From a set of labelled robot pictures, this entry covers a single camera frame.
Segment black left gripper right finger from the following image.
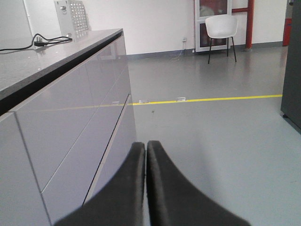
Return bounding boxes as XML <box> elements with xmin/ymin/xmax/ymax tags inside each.
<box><xmin>146</xmin><ymin>141</ymin><xmax>249</xmax><ymax>226</ymax></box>

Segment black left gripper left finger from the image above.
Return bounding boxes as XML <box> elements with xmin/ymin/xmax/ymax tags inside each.
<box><xmin>56</xmin><ymin>142</ymin><xmax>145</xmax><ymax>226</ymax></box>

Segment grey kitchen counter cabinet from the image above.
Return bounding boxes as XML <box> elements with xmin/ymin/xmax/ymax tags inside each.
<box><xmin>0</xmin><ymin>29</ymin><xmax>136</xmax><ymax>226</ymax></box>

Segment dark grey tall cabinet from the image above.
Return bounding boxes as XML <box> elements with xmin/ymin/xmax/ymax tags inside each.
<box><xmin>280</xmin><ymin>0</ymin><xmax>301</xmax><ymax>128</ymax></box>

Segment white chair black legs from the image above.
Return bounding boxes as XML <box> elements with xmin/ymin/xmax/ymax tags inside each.
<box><xmin>205</xmin><ymin>14</ymin><xmax>238</xmax><ymax>64</ymax></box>

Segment white perforated metal box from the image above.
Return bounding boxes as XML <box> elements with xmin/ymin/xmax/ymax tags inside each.
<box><xmin>54</xmin><ymin>0</ymin><xmax>89</xmax><ymax>39</ymax></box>

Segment white framed glass cabinet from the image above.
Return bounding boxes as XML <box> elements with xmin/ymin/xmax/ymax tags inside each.
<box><xmin>194</xmin><ymin>0</ymin><xmax>232</xmax><ymax>52</ymax></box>

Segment red vertical pipe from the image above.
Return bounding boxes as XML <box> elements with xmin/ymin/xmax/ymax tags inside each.
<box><xmin>232</xmin><ymin>0</ymin><xmax>255</xmax><ymax>52</ymax></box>

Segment black power cable plug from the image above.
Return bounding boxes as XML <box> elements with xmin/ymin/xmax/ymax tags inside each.
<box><xmin>0</xmin><ymin>33</ymin><xmax>73</xmax><ymax>52</ymax></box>

